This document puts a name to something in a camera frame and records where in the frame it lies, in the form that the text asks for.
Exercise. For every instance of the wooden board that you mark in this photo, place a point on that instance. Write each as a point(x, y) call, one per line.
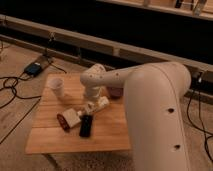
point(108, 133)

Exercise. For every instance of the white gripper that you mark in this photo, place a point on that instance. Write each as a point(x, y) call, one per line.
point(92, 93)

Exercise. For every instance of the translucent plastic cup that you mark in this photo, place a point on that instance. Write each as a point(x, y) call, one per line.
point(57, 86)

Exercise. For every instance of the white box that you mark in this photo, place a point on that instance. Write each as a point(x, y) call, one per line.
point(71, 117)

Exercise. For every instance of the dark red ceramic bowl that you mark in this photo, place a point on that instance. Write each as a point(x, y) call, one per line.
point(115, 93)

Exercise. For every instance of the dark red small object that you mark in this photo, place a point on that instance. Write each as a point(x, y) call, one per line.
point(63, 122)

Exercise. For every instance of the black power adapter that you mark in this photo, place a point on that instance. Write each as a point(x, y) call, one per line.
point(33, 69)

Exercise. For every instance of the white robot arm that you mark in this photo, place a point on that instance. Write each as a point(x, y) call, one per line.
point(151, 95)

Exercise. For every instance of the black remote control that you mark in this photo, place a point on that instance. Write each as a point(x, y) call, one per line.
point(86, 125)

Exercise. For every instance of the white bottle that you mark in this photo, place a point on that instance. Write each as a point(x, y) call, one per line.
point(94, 106)

